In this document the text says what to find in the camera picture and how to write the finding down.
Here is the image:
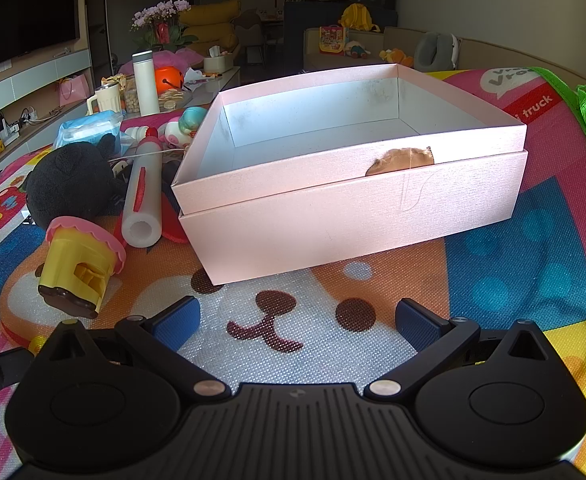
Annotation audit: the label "orange pumpkin bucket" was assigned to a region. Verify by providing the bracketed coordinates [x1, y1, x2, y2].
[154, 65, 184, 96]

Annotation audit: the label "orange plush toy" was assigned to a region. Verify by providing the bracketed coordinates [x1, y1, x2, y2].
[379, 48, 414, 68]

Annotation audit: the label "clear cookie container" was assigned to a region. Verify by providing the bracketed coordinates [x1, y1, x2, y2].
[158, 89, 191, 111]

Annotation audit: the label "pink cardboard box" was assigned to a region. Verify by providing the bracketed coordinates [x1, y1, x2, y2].
[170, 63, 530, 285]

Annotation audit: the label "blue wet wipes packet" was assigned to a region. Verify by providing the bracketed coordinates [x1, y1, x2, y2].
[53, 112, 124, 156]

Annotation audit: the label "colourful toy box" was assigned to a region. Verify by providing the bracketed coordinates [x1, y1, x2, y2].
[319, 25, 350, 56]

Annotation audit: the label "white tissue box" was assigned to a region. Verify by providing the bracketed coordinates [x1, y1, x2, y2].
[203, 46, 235, 72]

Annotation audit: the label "white foam roller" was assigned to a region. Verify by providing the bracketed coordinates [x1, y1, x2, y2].
[120, 152, 164, 249]

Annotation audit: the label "black plush toy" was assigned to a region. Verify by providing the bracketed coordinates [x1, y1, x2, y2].
[25, 132, 128, 231]

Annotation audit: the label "pink gift bag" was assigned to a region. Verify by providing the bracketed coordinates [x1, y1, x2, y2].
[58, 74, 90, 107]

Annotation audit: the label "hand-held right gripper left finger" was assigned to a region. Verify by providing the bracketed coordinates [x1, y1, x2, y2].
[35, 296, 230, 405]

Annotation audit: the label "yellow backpack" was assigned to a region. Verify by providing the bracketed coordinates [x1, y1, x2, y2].
[339, 2, 381, 33]

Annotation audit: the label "white and pink toy figure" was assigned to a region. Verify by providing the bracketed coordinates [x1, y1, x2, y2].
[159, 117, 194, 148]

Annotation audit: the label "cream lidded mug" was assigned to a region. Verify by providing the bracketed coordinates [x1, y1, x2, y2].
[87, 84, 122, 115]

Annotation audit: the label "curved wall shelf unit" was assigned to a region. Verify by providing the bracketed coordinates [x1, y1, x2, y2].
[0, 50, 94, 186]

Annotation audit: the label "small white bottle red cap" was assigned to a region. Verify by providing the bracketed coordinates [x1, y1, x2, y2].
[123, 126, 160, 142]

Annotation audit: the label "white thermos bottle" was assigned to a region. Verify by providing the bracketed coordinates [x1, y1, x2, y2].
[132, 51, 160, 117]

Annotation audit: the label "white coffee table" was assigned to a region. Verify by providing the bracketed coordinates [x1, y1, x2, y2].
[185, 67, 241, 107]

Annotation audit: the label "small plush doll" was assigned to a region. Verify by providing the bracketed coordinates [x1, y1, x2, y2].
[345, 40, 374, 60]

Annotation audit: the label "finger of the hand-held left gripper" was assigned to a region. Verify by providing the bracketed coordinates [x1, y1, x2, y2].
[0, 347, 36, 445]

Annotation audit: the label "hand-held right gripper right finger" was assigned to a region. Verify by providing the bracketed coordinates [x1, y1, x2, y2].
[364, 298, 554, 402]

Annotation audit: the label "yellow and pink toy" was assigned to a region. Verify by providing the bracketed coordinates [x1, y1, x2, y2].
[38, 215, 128, 320]

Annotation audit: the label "dark blue cabinet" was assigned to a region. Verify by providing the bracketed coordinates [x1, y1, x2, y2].
[283, 0, 398, 73]

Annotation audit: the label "teal egg toy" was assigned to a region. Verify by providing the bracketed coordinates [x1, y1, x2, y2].
[180, 106, 208, 136]

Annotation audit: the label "colourful printed mat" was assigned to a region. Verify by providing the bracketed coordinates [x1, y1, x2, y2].
[0, 67, 586, 480]

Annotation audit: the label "yellow armchair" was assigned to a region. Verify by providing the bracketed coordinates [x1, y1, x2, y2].
[180, 1, 241, 56]

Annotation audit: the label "pink potted flowers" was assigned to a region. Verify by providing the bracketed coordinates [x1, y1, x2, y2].
[130, 0, 198, 53]

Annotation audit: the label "pink cloth wrap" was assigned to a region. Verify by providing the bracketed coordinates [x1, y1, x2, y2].
[118, 49, 204, 76]

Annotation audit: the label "glass jar of nuts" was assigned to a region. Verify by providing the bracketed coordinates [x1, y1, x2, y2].
[121, 77, 138, 113]

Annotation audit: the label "beige sofa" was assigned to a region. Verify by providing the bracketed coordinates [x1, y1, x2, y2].
[303, 25, 586, 93]

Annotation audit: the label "grey neck pillow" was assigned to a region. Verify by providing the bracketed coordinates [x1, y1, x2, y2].
[414, 31, 458, 72]

